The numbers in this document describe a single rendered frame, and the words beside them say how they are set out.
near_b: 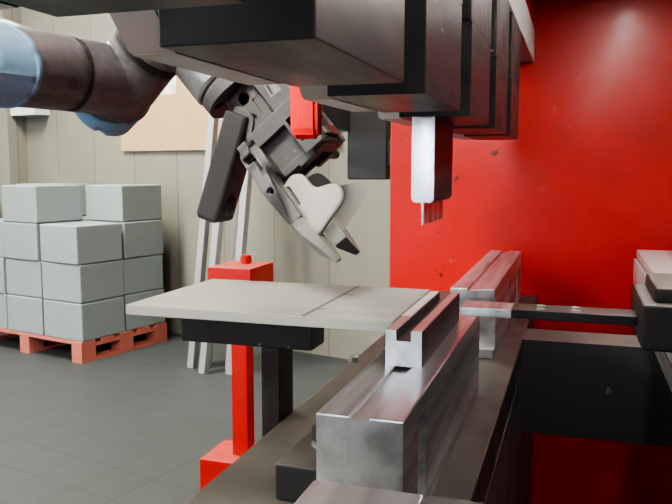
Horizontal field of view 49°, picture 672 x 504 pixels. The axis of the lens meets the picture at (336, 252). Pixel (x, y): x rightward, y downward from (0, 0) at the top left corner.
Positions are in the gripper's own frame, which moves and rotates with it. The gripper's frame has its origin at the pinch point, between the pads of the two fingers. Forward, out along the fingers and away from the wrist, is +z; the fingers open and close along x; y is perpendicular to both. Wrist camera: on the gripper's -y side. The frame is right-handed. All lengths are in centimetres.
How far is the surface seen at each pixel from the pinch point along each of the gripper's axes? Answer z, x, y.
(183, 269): -103, 376, -215
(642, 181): 18, 85, 30
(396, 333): 9.8, -12.5, 3.8
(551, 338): 25.5, 42.5, 4.5
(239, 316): 0.0, -9.5, -8.0
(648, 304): 20.1, -7.3, 20.2
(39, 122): -272, 409, -256
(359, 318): 6.9, -9.1, 0.9
